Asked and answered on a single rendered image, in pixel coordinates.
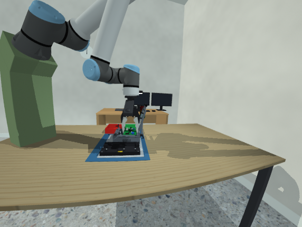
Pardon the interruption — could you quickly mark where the red bin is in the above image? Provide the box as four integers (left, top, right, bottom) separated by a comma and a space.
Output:
105, 124, 122, 134

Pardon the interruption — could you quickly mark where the green bin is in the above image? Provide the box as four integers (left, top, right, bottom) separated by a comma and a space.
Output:
125, 124, 136, 129

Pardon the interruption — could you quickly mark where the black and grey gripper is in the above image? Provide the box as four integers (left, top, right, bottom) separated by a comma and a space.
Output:
121, 96, 140, 133

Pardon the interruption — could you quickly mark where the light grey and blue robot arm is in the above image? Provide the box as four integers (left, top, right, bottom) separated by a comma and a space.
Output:
11, 0, 140, 96

